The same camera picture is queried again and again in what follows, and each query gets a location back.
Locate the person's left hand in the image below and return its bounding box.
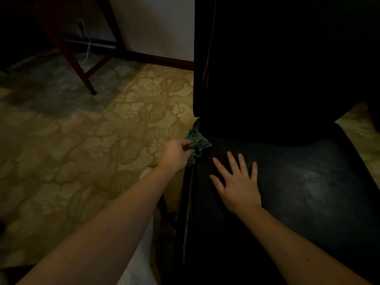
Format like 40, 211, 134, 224
159, 139, 196, 175

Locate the person's left forearm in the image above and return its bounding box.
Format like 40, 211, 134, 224
16, 164, 174, 285

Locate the person's right forearm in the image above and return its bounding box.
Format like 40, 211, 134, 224
237, 206, 372, 285

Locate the dark red baseboard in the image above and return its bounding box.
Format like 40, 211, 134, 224
126, 50, 195, 71

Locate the green cleaning cloth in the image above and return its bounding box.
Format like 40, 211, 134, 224
184, 128, 213, 167

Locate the white hanging cord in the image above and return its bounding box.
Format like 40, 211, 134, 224
78, 26, 93, 65

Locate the person's right hand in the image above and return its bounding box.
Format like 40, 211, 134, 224
209, 151, 263, 217

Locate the black leather chair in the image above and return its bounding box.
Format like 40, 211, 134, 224
173, 0, 380, 285

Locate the dark red wooden table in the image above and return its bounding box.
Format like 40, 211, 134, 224
0, 0, 129, 96

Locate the white sneaker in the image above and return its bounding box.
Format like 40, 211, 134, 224
139, 166, 156, 180

